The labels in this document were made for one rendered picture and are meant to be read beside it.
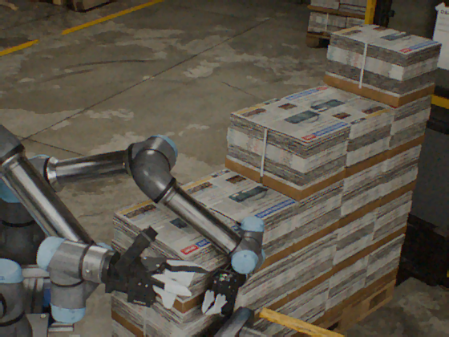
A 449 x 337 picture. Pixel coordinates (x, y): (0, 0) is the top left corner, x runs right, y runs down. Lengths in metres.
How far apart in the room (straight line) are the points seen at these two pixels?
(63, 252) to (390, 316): 2.34
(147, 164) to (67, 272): 0.68
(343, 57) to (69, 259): 1.92
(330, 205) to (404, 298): 1.01
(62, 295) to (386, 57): 1.87
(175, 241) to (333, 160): 0.74
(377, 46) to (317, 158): 0.61
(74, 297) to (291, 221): 1.29
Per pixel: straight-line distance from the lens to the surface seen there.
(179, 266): 1.60
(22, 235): 2.42
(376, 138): 3.09
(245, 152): 2.88
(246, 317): 2.20
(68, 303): 1.69
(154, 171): 2.22
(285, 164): 2.76
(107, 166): 2.38
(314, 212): 2.91
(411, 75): 3.18
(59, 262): 1.63
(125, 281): 1.61
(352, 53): 3.22
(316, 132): 2.78
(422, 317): 3.77
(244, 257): 2.25
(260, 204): 2.73
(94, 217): 4.30
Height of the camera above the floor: 2.11
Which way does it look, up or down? 26 degrees down
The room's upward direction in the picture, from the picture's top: 4 degrees clockwise
